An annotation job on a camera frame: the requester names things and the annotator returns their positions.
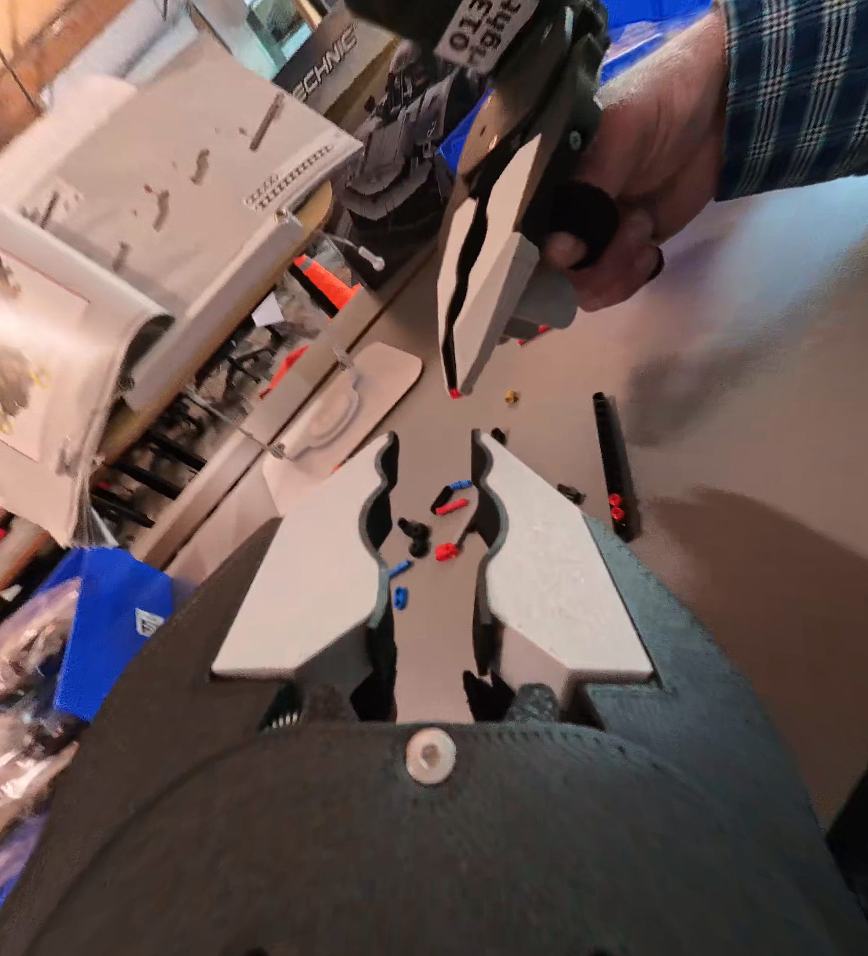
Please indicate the bag of black lego parts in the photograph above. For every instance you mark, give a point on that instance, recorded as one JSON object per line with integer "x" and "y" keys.
{"x": 202, "y": 418}

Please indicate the dark lego set box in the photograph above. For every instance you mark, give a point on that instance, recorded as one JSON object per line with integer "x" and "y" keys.
{"x": 397, "y": 164}

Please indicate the clear plastic bags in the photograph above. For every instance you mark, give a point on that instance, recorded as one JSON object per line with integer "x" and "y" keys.
{"x": 8, "y": 747}

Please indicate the black lego beam red pins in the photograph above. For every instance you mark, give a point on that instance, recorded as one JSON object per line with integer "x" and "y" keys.
{"x": 617, "y": 463}

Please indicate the open white instruction booklet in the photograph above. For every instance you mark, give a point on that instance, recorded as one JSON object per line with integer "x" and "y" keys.
{"x": 128, "y": 216}

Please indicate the red connector with grey axle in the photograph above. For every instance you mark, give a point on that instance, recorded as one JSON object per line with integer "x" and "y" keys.
{"x": 447, "y": 553}

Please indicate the blue plastic bin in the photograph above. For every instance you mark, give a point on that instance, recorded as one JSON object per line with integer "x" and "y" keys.
{"x": 113, "y": 627}
{"x": 650, "y": 30}

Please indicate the orange lego panel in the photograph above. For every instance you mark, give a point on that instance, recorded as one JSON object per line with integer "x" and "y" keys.
{"x": 326, "y": 282}

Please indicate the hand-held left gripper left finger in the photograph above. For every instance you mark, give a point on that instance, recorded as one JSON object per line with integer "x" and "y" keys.
{"x": 307, "y": 582}

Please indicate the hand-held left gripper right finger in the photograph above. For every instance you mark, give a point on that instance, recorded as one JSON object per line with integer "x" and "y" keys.
{"x": 561, "y": 590}

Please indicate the person's right forearm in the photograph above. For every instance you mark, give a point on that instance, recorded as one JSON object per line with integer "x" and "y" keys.
{"x": 815, "y": 82}

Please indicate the person's right hand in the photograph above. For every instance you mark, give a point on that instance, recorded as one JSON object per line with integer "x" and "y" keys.
{"x": 658, "y": 149}

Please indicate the black lego gears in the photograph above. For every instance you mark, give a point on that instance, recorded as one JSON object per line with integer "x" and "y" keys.
{"x": 414, "y": 534}

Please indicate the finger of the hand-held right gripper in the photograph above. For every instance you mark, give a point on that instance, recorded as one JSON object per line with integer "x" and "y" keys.
{"x": 497, "y": 284}
{"x": 450, "y": 276}

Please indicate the dark brown lego connector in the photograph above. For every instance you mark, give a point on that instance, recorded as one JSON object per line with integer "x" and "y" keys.
{"x": 440, "y": 499}

